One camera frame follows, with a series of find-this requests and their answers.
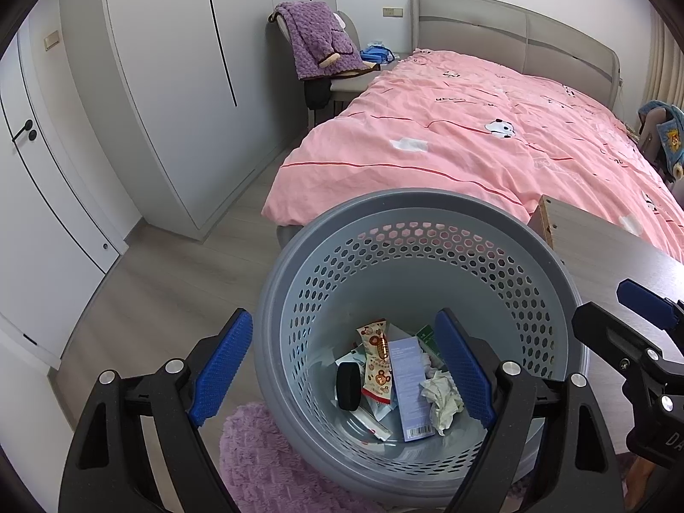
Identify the grey padded headboard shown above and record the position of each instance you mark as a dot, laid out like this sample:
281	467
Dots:
481	26

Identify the light blue wipes packet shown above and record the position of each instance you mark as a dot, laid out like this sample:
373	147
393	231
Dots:
382	411

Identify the red orange snack wrapper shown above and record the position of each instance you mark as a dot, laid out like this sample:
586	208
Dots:
377	368

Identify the beige curtain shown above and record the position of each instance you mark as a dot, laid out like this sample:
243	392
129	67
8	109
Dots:
668	64

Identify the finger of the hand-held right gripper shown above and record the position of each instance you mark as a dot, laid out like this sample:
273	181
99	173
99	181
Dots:
644	299
604	331

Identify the wall light switch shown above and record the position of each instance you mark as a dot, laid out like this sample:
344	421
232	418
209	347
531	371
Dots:
52	41

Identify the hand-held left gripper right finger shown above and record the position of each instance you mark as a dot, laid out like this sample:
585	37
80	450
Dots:
462	363

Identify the beige chair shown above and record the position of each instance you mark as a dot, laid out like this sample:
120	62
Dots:
347	85

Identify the grey wardrobe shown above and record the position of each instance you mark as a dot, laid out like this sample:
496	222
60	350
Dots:
160	91

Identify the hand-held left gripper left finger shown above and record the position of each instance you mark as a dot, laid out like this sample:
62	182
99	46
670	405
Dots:
224	363

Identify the person's right forearm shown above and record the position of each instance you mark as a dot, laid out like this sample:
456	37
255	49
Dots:
641	489

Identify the grey perforated waste basket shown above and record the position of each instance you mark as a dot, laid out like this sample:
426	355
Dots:
299	256

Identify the bed with pink duvet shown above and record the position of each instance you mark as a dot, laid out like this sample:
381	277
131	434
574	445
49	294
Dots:
454	133

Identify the wall socket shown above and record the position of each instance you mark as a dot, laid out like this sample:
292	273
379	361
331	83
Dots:
393	11

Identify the purple fleece blanket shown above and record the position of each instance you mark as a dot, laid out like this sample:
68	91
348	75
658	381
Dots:
315	37

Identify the purple fluffy rug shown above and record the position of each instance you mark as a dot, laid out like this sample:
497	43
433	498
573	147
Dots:
267	465

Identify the blue bear garment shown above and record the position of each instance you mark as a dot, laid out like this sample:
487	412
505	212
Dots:
670	139

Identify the cream paper wrapper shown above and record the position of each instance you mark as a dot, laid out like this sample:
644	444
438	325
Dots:
441	401

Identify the green white milk carton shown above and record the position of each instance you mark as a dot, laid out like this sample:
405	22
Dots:
427	337

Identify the grey chair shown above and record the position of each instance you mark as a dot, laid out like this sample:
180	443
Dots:
649	133

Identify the black round container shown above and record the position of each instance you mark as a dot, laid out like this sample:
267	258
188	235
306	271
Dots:
347	387

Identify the purple cardboard box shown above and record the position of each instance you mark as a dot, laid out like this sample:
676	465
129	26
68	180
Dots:
409	390

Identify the blue bag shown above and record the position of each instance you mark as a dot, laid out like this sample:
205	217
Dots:
377	56

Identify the white cabinet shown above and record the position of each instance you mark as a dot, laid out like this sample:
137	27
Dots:
53	197

